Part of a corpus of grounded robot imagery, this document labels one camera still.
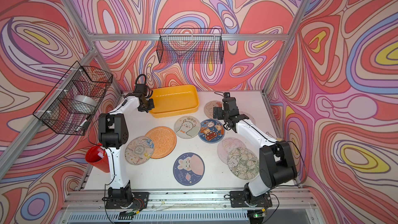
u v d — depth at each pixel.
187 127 1.01
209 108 1.11
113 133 0.58
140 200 0.73
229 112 0.68
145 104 0.88
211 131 0.98
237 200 0.73
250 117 0.63
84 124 0.72
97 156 0.80
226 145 0.91
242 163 0.84
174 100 1.18
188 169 0.83
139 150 0.90
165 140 0.93
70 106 0.70
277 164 0.44
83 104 0.70
